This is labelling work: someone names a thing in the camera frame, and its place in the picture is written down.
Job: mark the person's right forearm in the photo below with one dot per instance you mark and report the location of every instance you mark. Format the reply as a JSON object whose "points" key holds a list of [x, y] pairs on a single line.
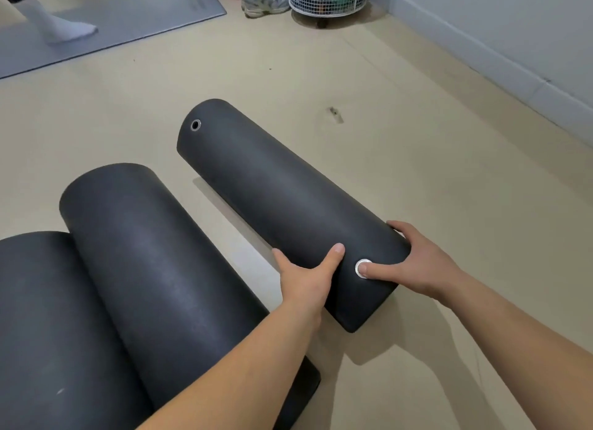
{"points": [[523, 351]]}

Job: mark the blue-grey yoga mat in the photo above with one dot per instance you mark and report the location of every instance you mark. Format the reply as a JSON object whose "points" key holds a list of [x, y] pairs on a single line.
{"points": [[278, 198], [153, 267], [51, 332]]}

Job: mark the person's left hand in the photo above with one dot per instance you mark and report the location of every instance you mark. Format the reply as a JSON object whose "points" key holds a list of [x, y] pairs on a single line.
{"points": [[303, 288]]}

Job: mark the person's left forearm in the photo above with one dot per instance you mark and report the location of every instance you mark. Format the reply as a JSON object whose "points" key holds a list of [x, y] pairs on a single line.
{"points": [[241, 379]]}

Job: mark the person's right hand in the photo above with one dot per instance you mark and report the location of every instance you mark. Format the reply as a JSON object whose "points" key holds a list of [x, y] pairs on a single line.
{"points": [[426, 267]]}

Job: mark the grey mat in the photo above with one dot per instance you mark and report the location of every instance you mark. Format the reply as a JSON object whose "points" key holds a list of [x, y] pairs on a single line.
{"points": [[139, 13]]}

